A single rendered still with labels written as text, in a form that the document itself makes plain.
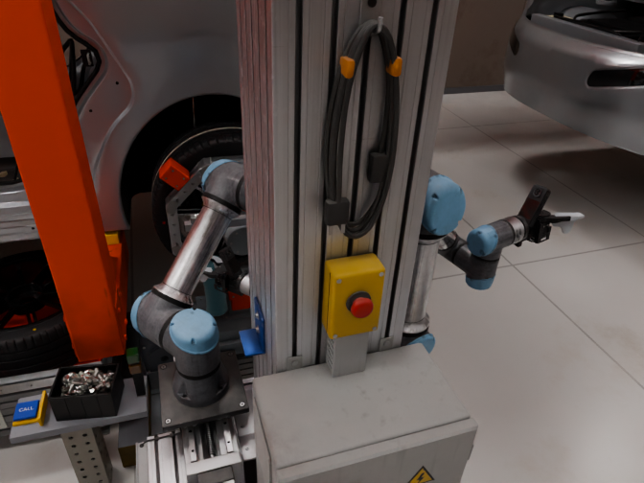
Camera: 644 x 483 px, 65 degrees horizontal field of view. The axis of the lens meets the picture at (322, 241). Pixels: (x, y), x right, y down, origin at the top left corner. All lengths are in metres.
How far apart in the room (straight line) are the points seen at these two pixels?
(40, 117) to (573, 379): 2.57
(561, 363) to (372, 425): 2.19
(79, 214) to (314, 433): 1.10
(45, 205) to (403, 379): 1.18
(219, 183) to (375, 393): 0.74
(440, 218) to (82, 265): 1.18
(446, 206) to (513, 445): 1.62
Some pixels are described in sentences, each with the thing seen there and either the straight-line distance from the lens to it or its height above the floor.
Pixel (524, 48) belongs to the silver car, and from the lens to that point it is 4.13.
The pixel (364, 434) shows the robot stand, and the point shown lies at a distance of 0.87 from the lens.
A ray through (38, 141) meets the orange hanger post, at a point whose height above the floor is 1.37.
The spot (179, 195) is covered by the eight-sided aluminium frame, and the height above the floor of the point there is 1.00.
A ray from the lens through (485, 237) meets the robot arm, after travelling 1.37.
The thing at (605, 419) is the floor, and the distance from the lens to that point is 2.83.
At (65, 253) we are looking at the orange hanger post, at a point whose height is 0.99.
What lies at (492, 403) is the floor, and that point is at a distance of 2.66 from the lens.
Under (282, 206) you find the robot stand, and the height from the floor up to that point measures 1.57.
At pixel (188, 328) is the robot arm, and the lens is 1.33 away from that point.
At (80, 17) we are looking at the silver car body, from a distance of 2.08.
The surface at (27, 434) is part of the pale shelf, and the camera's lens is 2.03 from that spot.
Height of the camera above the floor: 1.93
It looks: 33 degrees down
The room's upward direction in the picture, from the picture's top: 3 degrees clockwise
